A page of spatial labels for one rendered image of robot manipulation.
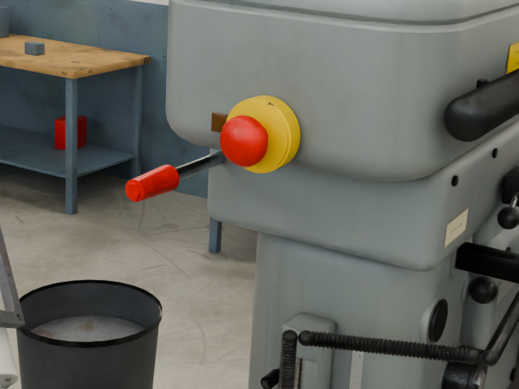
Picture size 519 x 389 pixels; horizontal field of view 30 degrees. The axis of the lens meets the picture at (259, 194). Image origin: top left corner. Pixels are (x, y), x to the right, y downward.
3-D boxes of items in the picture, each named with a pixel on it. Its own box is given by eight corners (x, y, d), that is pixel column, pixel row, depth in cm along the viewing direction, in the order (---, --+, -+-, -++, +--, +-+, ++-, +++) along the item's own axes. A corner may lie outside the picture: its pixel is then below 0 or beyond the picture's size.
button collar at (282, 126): (286, 180, 76) (292, 105, 74) (222, 166, 78) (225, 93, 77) (298, 174, 77) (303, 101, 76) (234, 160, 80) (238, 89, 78)
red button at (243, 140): (257, 174, 73) (260, 123, 72) (212, 164, 75) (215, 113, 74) (278, 164, 76) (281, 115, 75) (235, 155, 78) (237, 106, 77)
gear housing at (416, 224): (435, 281, 84) (449, 170, 81) (199, 221, 95) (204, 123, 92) (534, 191, 112) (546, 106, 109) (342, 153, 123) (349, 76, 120)
